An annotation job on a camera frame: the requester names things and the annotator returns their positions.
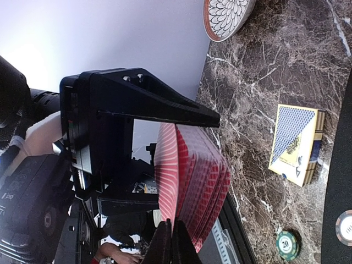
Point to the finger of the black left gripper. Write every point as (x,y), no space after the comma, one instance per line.
(125,202)
(138,94)

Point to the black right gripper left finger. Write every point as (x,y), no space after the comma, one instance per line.
(159,250)

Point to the black front table rail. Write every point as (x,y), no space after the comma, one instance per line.
(238,240)

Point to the white cable duct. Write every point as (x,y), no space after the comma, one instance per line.
(224,244)

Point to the floral ceramic plate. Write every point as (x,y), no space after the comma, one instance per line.
(223,18)

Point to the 100 chips mat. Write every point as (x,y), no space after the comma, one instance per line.
(343,228)

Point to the green chip stack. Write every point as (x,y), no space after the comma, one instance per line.
(288,243)

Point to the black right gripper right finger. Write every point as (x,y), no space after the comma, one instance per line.
(183,251)

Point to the round black poker mat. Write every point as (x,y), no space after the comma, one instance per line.
(338,191)

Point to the red back card deck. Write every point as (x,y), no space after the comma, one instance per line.
(193,179)

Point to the person hand in background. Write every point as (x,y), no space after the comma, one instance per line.
(110,253)

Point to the yellow card box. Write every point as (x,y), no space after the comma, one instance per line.
(296,143)

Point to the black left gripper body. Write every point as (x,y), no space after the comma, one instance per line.
(96,147)

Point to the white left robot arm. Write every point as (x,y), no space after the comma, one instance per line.
(20,108)

